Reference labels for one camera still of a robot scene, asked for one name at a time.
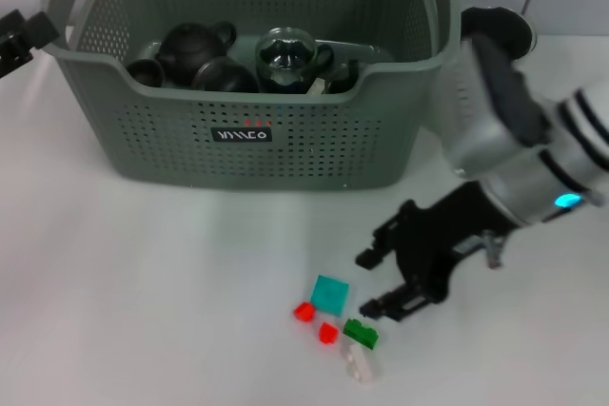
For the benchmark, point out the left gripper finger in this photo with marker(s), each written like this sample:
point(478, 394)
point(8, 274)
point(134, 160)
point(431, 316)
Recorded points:
point(40, 30)

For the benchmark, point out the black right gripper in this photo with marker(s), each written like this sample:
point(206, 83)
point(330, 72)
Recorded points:
point(438, 230)

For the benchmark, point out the teal square brick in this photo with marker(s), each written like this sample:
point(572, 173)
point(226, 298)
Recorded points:
point(330, 295)

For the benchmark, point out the small clear white brick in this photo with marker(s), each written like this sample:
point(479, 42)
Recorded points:
point(316, 87)

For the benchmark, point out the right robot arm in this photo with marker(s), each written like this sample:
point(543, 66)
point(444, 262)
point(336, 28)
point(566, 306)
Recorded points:
point(561, 163)

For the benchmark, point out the small black clay teacup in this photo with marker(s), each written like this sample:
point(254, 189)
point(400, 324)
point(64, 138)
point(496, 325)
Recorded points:
point(145, 74)

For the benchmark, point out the grey perforated storage bin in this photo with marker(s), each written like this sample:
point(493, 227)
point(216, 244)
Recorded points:
point(309, 149)

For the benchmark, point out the dark green brick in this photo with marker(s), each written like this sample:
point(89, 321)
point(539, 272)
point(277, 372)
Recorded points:
point(360, 333)

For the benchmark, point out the small bright red brick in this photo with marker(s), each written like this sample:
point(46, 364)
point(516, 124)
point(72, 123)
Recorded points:
point(328, 334)

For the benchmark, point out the large clear white brick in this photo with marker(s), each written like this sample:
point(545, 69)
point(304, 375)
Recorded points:
point(360, 363)

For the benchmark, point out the bright red stepped brick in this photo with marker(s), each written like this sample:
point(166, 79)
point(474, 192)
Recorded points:
point(303, 312)

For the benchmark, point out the black clay teapot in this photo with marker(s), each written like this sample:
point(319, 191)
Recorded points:
point(188, 52)

